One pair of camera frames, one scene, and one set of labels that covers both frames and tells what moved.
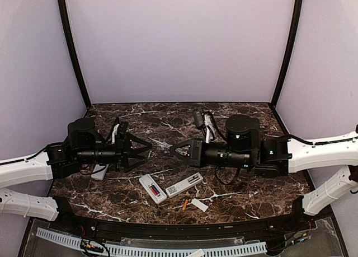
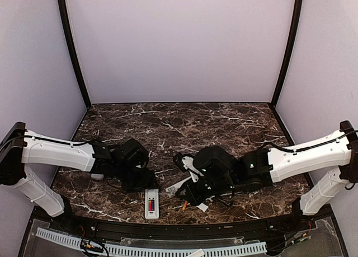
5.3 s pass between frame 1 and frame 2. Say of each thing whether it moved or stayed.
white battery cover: stayed
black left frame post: stayed
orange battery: stayed
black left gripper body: moved
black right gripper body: moved
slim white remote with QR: stayed
